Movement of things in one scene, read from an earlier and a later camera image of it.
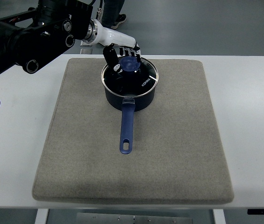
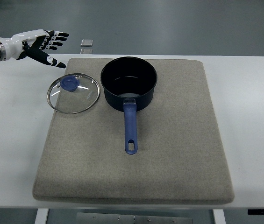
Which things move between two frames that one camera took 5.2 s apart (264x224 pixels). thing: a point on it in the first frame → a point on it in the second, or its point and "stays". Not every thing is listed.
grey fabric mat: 176,153 stays
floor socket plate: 86,51 stays
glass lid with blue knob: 135,79 → 72,93
